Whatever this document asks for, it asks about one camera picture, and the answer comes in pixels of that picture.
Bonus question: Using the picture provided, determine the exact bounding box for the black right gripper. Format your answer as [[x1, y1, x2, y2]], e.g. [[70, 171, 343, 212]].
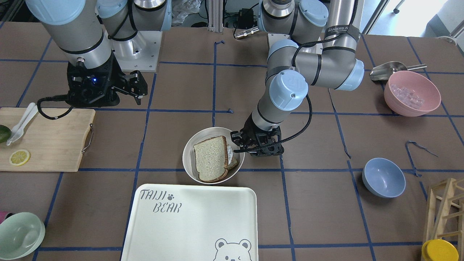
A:
[[66, 54, 148, 108]]

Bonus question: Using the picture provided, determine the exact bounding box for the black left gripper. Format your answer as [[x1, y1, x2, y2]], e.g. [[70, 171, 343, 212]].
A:
[[231, 118, 285, 157]]

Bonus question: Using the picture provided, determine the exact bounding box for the white bread slice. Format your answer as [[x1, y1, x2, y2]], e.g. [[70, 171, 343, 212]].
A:
[[194, 136, 229, 182]]

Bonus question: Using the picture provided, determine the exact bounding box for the cream round plate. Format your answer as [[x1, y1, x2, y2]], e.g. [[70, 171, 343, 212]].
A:
[[182, 127, 245, 185]]

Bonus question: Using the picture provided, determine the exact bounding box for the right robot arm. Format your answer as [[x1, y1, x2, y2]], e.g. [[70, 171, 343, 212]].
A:
[[25, 0, 172, 108]]

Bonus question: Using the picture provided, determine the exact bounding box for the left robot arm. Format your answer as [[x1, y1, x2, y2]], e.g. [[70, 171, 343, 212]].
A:
[[231, 0, 364, 157]]

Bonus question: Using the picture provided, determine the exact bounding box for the bread slice under egg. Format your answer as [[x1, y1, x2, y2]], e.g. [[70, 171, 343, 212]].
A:
[[225, 153, 239, 170]]

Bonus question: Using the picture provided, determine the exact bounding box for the fried egg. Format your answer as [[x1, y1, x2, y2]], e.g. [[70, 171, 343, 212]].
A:
[[227, 144, 233, 165]]

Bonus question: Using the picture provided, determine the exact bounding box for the wooden cutting board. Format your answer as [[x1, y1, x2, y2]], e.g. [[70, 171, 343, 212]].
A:
[[0, 108, 95, 172]]

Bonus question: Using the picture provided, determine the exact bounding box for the white plastic fork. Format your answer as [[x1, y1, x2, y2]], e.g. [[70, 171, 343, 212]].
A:
[[6, 103, 36, 144]]

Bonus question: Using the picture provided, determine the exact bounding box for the cream bear serving tray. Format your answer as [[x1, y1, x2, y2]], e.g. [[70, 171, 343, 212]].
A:
[[121, 184, 259, 261]]

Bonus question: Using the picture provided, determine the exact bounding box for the white plastic knife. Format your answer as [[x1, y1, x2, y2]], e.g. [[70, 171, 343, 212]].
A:
[[6, 105, 41, 146]]

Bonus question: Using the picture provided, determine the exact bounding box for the light blue bowl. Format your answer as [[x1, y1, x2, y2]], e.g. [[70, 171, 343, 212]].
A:
[[362, 158, 406, 198]]

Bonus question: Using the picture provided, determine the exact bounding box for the lemon slice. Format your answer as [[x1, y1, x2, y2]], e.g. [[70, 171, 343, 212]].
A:
[[9, 150, 30, 166]]

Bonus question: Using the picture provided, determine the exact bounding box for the avocado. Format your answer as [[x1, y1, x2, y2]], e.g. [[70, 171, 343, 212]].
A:
[[0, 125, 12, 143]]

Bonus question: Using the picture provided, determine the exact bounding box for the metal scoop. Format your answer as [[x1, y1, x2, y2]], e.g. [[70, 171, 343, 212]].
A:
[[369, 61, 427, 81]]

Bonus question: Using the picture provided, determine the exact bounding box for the pink bowl with ice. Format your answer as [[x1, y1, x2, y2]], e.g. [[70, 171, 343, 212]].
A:
[[384, 71, 442, 117]]

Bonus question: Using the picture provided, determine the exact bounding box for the green bowl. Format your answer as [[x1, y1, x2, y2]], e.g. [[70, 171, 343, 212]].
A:
[[0, 212, 45, 260]]

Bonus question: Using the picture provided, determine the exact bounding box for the wooden dish rack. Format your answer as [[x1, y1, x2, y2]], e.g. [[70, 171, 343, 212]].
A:
[[423, 178, 464, 261]]

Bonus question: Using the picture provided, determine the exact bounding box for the yellow cup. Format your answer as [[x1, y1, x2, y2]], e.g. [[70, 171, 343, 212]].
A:
[[421, 239, 459, 261]]

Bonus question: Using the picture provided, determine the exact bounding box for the aluminium frame post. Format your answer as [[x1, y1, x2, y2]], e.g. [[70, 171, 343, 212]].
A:
[[205, 0, 225, 34]]

